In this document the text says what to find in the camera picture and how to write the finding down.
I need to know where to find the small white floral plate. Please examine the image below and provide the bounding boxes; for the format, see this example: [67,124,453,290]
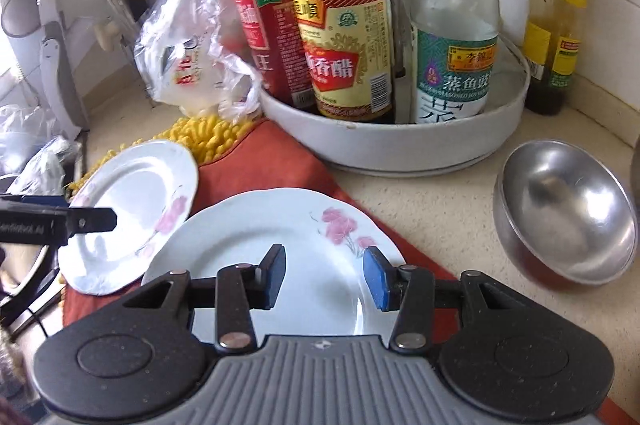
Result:
[58,140,198,296]

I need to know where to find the steel bowl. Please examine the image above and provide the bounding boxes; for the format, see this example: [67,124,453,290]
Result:
[492,139,639,289]

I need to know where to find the yellow chenille mitt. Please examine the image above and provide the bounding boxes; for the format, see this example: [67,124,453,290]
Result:
[65,114,262,197]

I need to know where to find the red cloth mat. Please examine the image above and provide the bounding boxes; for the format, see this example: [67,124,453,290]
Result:
[62,118,640,425]

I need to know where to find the clear plastic bag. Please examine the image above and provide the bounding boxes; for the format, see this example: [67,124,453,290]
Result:
[134,0,262,122]

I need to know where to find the white two-tier turntable rack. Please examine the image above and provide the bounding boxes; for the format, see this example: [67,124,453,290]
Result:
[260,35,529,177]

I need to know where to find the green-yellow label oil bottle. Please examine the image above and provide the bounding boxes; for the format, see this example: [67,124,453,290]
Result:
[522,0,587,115]

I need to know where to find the purple-label clear sauce bottle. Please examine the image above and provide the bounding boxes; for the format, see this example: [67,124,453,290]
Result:
[410,0,499,124]

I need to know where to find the yellow-cap vinegar bottle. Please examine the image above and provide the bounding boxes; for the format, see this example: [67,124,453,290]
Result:
[294,0,394,124]

